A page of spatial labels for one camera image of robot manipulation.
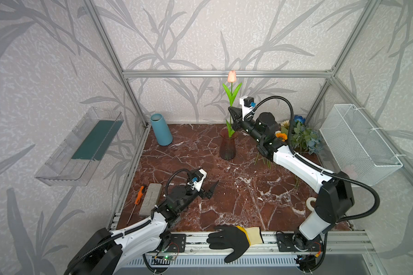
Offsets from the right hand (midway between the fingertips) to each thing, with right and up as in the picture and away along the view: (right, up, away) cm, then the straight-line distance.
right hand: (231, 102), depth 73 cm
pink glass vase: (0, -20, +22) cm, 29 cm away
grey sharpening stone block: (-39, -46, +11) cm, 61 cm away
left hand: (-8, -30, +4) cm, 32 cm away
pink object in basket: (+52, -30, 0) cm, 60 cm away
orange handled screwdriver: (-46, -48, +12) cm, 68 cm away
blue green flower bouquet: (+47, -15, +31) cm, 59 cm away
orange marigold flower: (+34, -13, +35) cm, 51 cm away
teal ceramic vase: (-39, -13, +28) cm, 50 cm away
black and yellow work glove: (+3, -60, +2) cm, 60 cm away
